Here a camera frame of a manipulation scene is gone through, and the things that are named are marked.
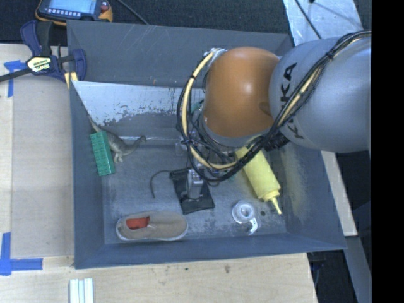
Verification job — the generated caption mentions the beige shoe with orange lining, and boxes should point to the beige shoe with orange lining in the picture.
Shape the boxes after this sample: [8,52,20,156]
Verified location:
[115,210,189,242]

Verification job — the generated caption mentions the clear tape dispenser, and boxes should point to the clear tape dispenser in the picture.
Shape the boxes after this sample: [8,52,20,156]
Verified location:
[231,200,259,237]

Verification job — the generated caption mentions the green toy brick block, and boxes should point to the green toy brick block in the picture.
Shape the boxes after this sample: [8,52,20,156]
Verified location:
[90,131,116,177]

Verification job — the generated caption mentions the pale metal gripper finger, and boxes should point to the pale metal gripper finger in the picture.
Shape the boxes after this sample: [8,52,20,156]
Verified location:
[193,172,205,199]
[187,169,195,200]

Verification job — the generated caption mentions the grey metal bin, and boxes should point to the grey metal bin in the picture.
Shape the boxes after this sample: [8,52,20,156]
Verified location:
[66,20,348,270]

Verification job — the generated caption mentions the yellow squeeze bottle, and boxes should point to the yellow squeeze bottle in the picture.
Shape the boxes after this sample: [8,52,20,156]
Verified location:
[235,146,283,216]

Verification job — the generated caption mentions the grey toy dinosaur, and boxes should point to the grey toy dinosaur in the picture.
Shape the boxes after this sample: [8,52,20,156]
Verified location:
[90,118,148,164]

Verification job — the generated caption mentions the thin black cord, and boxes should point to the thin black cord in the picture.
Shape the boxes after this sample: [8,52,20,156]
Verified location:
[149,169,173,199]

